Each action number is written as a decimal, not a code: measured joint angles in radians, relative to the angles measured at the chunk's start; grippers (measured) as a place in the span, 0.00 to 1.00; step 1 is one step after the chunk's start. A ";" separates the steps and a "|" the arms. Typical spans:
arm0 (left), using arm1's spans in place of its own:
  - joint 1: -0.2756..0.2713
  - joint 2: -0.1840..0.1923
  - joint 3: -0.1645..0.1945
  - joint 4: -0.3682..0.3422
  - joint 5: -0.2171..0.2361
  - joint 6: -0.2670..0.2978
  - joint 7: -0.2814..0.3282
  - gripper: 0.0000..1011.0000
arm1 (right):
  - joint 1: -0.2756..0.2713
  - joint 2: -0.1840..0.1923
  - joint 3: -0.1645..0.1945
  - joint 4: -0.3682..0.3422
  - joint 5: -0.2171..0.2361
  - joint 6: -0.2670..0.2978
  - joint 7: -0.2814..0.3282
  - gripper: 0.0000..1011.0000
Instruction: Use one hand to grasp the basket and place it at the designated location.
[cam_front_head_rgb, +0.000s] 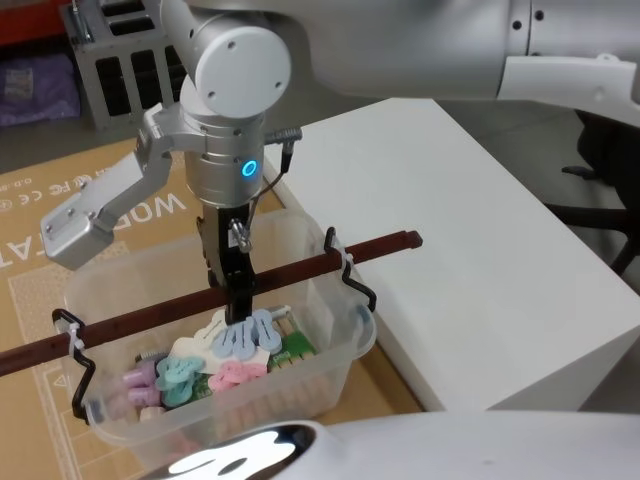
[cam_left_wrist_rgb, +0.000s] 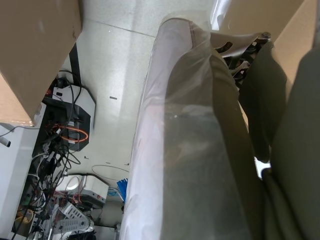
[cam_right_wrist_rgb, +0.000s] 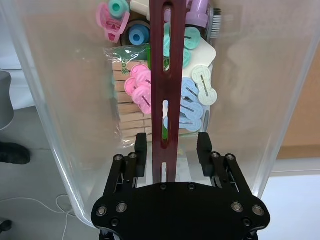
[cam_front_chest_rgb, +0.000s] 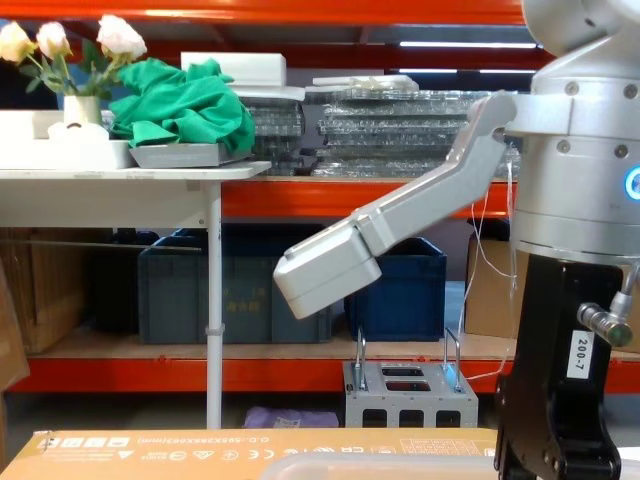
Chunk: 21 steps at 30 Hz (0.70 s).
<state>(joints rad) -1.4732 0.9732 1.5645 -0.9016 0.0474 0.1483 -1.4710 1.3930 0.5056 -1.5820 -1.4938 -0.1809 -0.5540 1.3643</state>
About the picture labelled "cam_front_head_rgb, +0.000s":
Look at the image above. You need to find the green card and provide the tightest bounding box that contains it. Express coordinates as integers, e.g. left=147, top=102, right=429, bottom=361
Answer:
left=266, top=313, right=322, bottom=375

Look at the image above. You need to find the black office chair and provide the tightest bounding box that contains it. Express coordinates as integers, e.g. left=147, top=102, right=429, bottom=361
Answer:
left=543, top=108, right=640, bottom=277

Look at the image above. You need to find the thin dark gripper cable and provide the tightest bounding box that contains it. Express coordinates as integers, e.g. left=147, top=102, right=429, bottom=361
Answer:
left=228, top=126, right=305, bottom=252

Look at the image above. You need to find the blue clothes peg bundle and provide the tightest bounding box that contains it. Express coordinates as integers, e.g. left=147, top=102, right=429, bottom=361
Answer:
left=209, top=308, right=277, bottom=362

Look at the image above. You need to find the white zip tie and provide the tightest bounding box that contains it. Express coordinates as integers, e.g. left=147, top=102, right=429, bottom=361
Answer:
left=63, top=321, right=90, bottom=359
left=336, top=246, right=358, bottom=275

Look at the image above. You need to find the black wire hook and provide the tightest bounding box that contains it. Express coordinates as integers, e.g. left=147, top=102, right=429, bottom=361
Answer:
left=323, top=227, right=379, bottom=312
left=51, top=308, right=97, bottom=426

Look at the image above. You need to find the purple bag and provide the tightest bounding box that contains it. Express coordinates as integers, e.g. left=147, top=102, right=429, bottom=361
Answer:
left=0, top=51, right=82, bottom=127

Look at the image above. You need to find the white table block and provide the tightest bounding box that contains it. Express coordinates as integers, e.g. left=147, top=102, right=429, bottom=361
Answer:
left=271, top=97, right=640, bottom=413

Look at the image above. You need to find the grey metal rack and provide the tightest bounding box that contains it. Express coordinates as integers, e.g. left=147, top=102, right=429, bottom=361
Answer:
left=58, top=0, right=190, bottom=132

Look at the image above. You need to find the pink clothes peg bundle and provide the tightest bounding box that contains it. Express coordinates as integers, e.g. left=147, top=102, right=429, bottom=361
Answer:
left=207, top=361, right=265, bottom=395

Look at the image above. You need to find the clear plastic bin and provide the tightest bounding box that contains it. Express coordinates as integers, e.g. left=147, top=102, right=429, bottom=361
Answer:
left=63, top=208, right=378, bottom=464

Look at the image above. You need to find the white paper card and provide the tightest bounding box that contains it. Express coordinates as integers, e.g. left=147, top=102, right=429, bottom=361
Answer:
left=171, top=319, right=272, bottom=374

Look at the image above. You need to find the purple clothes peg bundle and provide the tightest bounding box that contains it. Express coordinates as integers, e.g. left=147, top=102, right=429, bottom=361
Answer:
left=121, top=361, right=164, bottom=407

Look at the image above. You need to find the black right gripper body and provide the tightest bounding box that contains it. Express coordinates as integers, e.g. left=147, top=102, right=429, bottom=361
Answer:
left=197, top=202, right=259, bottom=297

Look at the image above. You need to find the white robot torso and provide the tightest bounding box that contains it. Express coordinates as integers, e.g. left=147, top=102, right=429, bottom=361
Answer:
left=166, top=409, right=640, bottom=480

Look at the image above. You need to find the dark brown rod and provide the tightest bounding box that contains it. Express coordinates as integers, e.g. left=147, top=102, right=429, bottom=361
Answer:
left=0, top=230, right=424, bottom=382

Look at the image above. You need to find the teal clothes peg bundle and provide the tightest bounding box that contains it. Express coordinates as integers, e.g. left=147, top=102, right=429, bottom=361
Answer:
left=153, top=353, right=207, bottom=409

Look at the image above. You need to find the printed brown cardboard sheet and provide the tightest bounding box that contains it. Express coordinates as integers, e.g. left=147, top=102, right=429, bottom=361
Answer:
left=0, top=133, right=426, bottom=480

